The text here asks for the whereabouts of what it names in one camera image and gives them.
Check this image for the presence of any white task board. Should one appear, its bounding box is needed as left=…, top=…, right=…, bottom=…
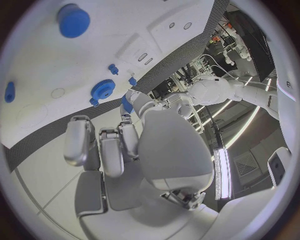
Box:
left=0, top=0, right=216, bottom=150

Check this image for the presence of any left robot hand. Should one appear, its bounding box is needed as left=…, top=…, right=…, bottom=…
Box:
left=160, top=91, right=196, bottom=121

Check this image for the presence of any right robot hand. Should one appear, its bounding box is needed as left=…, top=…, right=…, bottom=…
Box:
left=62, top=89, right=220, bottom=240

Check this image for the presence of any large blue cylinder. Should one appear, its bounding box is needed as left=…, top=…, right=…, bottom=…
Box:
left=56, top=3, right=92, bottom=39

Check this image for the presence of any glowing light bar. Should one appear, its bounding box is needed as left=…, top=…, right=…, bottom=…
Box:
left=213, top=146, right=234, bottom=201

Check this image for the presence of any blue gear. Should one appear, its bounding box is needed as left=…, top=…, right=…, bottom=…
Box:
left=90, top=78, right=117, bottom=100

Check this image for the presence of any blue plug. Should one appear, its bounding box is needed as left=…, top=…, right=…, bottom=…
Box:
left=3, top=81, right=17, bottom=104

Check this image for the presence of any white cable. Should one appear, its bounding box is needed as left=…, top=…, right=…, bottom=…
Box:
left=198, top=54, right=278, bottom=89
left=208, top=64, right=250, bottom=83

